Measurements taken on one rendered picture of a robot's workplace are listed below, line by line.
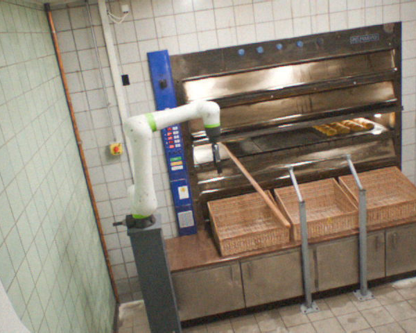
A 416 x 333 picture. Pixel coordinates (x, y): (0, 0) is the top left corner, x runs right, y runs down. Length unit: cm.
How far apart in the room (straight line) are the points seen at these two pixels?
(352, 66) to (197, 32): 133
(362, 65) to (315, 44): 46
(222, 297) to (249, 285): 23
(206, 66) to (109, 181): 122
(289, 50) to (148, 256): 198
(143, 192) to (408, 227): 229
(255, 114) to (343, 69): 82
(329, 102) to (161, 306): 213
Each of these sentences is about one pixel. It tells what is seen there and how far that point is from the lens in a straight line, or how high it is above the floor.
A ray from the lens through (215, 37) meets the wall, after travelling 342.
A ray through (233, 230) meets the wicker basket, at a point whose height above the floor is 59.
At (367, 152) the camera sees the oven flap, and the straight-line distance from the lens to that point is 403.
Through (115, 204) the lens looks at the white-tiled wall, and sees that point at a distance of 366.
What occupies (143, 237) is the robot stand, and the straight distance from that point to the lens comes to 259.
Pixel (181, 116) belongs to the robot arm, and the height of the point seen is 181.
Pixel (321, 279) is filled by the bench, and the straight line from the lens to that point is 368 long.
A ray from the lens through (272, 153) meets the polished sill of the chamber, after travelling 368.
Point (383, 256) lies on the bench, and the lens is 383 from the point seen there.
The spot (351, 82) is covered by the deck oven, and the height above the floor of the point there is 167.
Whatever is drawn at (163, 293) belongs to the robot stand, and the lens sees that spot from 279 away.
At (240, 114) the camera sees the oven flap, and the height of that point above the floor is 154.
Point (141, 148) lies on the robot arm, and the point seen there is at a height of 172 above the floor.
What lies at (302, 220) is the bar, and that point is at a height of 81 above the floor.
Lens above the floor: 230
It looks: 18 degrees down
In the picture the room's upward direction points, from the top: 8 degrees counter-clockwise
